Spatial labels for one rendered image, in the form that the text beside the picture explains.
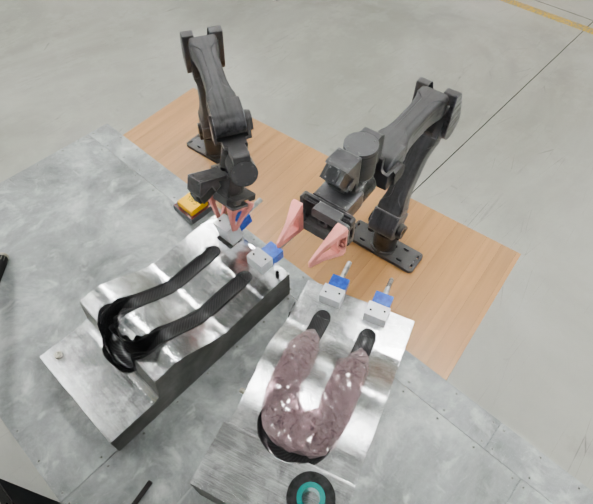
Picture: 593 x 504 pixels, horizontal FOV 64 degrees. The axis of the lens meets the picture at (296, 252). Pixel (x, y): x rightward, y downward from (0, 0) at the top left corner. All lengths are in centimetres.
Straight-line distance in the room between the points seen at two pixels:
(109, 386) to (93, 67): 280
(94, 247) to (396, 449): 89
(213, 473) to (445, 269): 74
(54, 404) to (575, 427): 175
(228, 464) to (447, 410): 47
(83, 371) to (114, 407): 11
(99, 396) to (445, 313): 79
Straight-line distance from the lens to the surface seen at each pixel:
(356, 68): 337
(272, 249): 111
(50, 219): 147
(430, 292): 122
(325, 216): 75
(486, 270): 130
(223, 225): 112
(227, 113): 100
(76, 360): 112
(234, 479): 91
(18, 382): 123
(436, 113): 100
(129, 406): 104
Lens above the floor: 180
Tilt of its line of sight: 54 degrees down
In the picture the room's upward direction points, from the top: straight up
